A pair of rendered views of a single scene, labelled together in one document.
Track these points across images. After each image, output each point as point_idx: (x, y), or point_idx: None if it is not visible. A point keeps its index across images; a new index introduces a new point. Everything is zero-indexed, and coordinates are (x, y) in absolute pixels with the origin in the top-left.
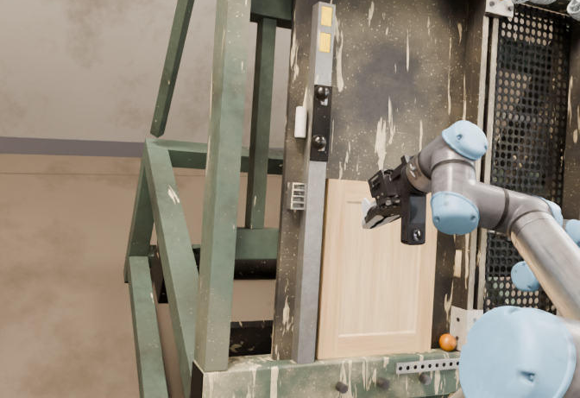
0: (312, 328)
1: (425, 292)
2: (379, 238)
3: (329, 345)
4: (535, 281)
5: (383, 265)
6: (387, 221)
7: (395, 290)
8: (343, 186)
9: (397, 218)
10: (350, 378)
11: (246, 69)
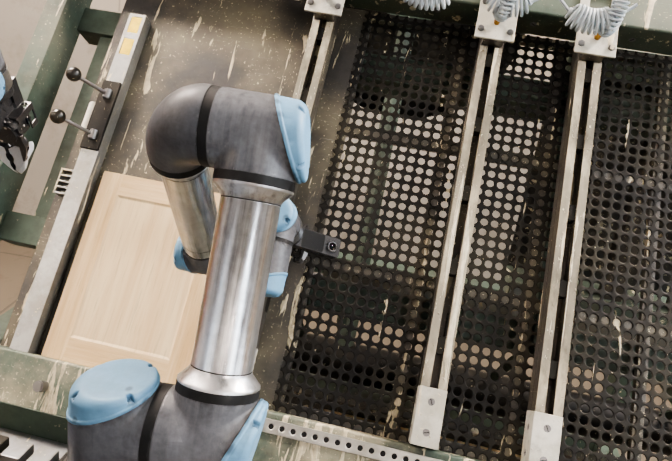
0: (36, 314)
1: (192, 314)
2: (148, 240)
3: (57, 343)
4: (176, 250)
5: (146, 271)
6: (18, 157)
7: (155, 303)
8: (117, 180)
9: (24, 154)
10: (60, 382)
11: (40, 65)
